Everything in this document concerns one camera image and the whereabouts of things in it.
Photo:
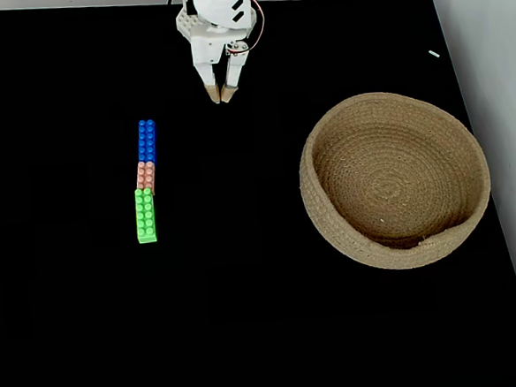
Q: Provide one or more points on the blue lego block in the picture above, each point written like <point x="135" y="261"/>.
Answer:
<point x="147" y="141"/>

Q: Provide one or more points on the pink lego block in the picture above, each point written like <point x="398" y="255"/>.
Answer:
<point x="145" y="177"/>

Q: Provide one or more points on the green lego block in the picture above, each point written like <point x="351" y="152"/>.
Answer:
<point x="146" y="217"/>

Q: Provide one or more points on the small white tape piece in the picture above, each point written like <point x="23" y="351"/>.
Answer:
<point x="434" y="53"/>

